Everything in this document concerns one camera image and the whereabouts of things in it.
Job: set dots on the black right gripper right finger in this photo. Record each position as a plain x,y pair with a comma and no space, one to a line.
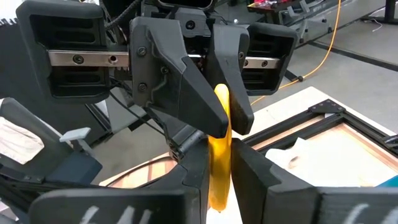
311,208

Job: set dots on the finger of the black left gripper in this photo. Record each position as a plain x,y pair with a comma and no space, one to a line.
174,87
230,56

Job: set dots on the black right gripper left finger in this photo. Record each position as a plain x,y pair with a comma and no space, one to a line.
124,208

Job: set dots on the small yellow toy pepper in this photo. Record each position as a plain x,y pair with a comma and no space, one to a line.
219,168

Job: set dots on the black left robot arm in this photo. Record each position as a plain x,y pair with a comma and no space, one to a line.
168,127

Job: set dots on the teal plastic tupperware container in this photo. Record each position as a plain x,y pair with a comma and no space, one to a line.
390,186

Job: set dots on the white plaid kitchen towel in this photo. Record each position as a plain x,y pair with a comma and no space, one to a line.
326,165

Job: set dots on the background robot workbench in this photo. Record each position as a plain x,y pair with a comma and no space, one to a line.
295,12

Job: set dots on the grey office chair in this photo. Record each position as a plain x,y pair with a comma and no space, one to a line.
53,155

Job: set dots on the white cloth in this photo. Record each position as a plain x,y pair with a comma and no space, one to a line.
18,140

